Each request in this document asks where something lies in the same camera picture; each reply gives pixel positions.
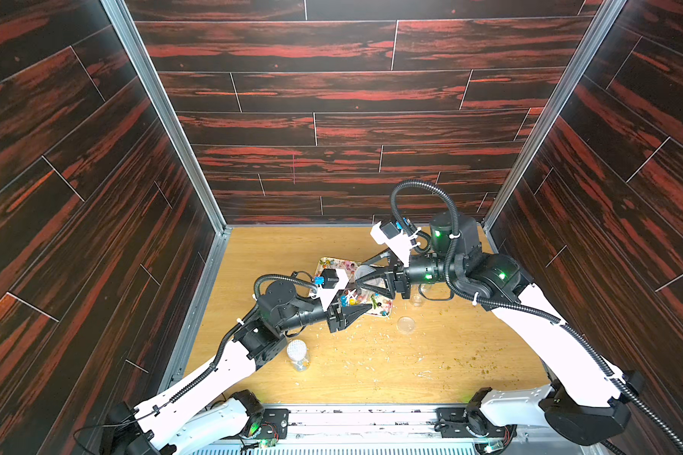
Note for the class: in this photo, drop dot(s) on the clear plastic jar lid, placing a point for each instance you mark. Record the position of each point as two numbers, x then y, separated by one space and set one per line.
406 325

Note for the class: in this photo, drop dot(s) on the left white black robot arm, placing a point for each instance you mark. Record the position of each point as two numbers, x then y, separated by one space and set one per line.
182 419

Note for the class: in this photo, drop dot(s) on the left white-lidded candy jar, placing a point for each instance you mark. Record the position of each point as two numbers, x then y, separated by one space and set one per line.
297 352

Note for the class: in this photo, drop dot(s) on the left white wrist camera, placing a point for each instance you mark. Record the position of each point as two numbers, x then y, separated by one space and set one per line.
328 284

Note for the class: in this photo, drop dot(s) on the metal front rail frame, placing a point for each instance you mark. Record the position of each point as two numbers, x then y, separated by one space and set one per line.
357 429

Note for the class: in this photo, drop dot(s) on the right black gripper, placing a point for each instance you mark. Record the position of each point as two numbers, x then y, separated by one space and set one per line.
401 279

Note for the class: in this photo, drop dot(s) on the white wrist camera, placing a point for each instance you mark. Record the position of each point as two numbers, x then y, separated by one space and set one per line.
396 239
328 284

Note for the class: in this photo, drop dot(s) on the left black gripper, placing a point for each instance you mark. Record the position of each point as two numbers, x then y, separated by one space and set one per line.
338 320

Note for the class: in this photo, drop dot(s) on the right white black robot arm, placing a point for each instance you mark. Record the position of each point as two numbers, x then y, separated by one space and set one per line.
588 400

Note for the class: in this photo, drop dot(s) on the floral pink rectangular tray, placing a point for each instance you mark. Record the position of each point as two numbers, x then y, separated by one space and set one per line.
382 307

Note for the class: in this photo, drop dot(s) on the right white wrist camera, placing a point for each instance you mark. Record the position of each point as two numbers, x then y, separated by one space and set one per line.
396 239

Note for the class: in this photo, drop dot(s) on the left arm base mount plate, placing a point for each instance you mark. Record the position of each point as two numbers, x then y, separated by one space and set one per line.
272 424

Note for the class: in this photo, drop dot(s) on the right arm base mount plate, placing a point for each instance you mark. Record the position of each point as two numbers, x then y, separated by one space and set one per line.
460 422

